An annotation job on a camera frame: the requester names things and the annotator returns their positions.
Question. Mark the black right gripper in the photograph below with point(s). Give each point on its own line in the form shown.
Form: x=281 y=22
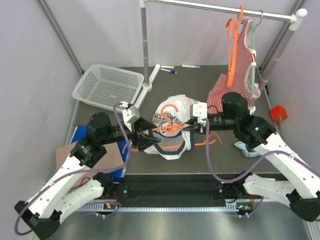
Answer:
x=198 y=127

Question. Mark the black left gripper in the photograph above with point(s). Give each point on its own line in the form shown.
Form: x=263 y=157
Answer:
x=142 y=141

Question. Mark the white printed tank top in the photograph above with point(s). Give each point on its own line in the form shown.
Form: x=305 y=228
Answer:
x=174 y=111

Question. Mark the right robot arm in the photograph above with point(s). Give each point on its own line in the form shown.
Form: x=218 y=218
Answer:
x=300 y=191

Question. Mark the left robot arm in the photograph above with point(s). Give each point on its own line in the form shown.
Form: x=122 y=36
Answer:
x=47 y=210

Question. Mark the red striped tank top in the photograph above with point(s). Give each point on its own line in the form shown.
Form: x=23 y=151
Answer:
x=242 y=77

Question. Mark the green hanger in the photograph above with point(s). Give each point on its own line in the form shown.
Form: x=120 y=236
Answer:
x=252 y=29

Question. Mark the brown cardboard sheet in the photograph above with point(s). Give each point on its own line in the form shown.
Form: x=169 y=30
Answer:
x=112 y=159

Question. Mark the teal cat ear headphones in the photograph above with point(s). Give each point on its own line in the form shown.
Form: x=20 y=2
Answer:
x=248 y=152

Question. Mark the white marker blue cap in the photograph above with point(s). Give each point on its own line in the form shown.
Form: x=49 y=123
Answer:
x=168 y=70

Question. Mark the white marker blue tip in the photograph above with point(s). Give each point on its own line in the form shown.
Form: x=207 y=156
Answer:
x=190 y=66

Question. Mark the white perforated plastic basket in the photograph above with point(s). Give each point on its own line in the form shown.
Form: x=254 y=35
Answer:
x=103 y=86

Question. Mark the white marker orange cap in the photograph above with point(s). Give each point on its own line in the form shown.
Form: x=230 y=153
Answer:
x=167 y=67

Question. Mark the red cube block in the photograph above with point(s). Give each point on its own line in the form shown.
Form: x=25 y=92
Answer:
x=278 y=113

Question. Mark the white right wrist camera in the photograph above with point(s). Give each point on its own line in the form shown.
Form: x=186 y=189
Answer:
x=199 y=112

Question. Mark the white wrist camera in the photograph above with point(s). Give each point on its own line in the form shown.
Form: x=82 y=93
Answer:
x=130 y=114
x=199 y=112

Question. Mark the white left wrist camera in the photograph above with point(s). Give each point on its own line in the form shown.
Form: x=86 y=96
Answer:
x=130 y=114

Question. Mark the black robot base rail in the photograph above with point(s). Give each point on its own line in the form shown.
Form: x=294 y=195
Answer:
x=175 y=190

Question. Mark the grey slotted cable duct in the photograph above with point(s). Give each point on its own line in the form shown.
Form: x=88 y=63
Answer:
x=108 y=208

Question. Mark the grey aluminium frame post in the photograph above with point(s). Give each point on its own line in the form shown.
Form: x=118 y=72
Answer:
x=59 y=33

